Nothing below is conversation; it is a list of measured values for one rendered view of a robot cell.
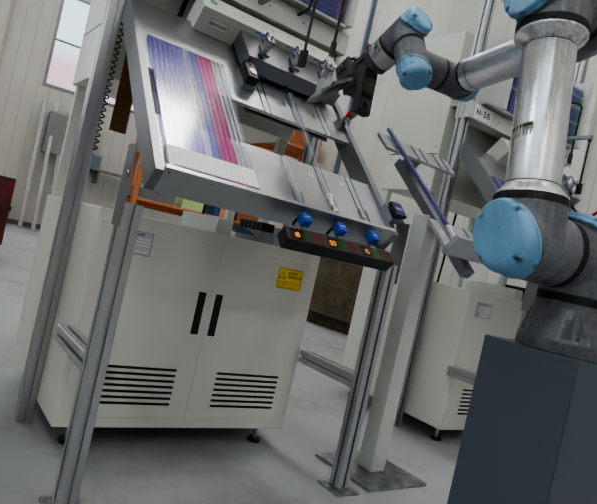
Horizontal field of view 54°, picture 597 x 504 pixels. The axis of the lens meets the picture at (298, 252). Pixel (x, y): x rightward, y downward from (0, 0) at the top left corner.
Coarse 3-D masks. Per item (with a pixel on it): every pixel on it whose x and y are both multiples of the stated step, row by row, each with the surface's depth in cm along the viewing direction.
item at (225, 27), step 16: (208, 0) 167; (192, 16) 170; (208, 16) 166; (224, 16) 168; (240, 16) 173; (208, 32) 170; (224, 32) 171; (272, 32) 179; (288, 48) 181; (320, 64) 189
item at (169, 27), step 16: (144, 16) 157; (160, 16) 162; (176, 16) 167; (144, 32) 151; (160, 32) 156; (176, 32) 161; (192, 32) 167; (192, 48) 160; (208, 48) 166; (224, 48) 172; (224, 64) 165; (240, 96) 159; (256, 96) 164; (272, 96) 170; (304, 96) 182; (256, 112) 167; (272, 112) 163; (288, 112) 169; (304, 112) 175; (320, 112) 181; (320, 128) 174
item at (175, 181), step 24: (168, 168) 118; (168, 192) 123; (192, 192) 125; (216, 192) 127; (240, 192) 129; (264, 192) 132; (264, 216) 137; (288, 216) 139; (312, 216) 141; (336, 216) 144; (360, 240) 155; (384, 240) 157
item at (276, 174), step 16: (160, 128) 129; (160, 144) 125; (256, 160) 143; (272, 160) 147; (288, 160) 151; (256, 176) 138; (272, 176) 142; (288, 176) 146; (304, 176) 151; (336, 176) 161; (272, 192) 138; (288, 192) 142; (304, 192) 146; (320, 192) 150; (336, 192) 155; (352, 192) 160; (368, 192) 166; (352, 208) 154; (368, 208) 160; (384, 224) 159
